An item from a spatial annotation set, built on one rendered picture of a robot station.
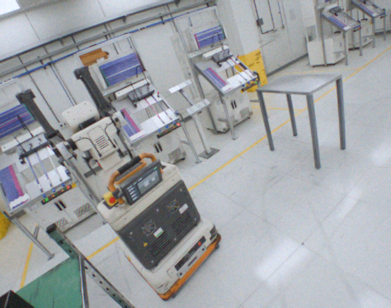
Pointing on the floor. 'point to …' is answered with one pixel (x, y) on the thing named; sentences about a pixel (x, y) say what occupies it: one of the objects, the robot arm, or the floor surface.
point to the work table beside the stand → (295, 82)
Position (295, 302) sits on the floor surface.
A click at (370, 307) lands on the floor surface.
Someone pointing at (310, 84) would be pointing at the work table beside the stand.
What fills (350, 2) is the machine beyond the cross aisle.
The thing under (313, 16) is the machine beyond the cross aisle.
